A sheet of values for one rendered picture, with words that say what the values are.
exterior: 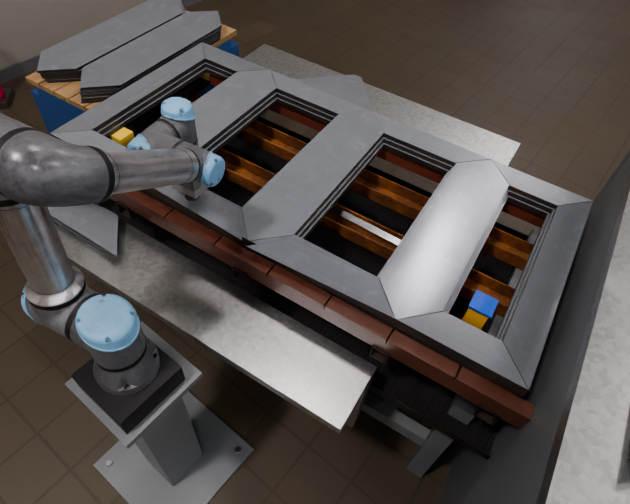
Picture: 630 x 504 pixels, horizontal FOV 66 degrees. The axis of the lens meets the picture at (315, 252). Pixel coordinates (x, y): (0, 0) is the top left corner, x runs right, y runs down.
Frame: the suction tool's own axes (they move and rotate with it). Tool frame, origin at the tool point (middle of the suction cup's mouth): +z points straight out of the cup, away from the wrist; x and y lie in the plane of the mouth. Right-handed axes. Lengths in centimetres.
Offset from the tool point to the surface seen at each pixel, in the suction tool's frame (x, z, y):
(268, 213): -7.2, 0.2, -21.2
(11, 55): -92, 73, 230
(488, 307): -8, -2, -85
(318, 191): -23.0, 0.2, -28.7
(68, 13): -138, 61, 223
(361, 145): -50, 0, -30
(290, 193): -17.6, 0.2, -22.2
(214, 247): 8.0, 5.3, -13.1
